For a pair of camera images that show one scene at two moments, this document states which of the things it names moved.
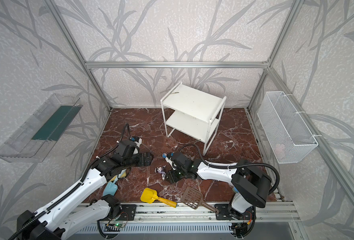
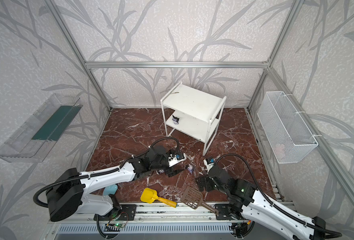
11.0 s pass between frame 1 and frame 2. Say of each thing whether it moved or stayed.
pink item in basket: stayed
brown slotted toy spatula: stayed
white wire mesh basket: stayed
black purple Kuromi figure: moved
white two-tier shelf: stayed
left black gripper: moved
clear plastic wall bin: stayed
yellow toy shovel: stayed
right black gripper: moved
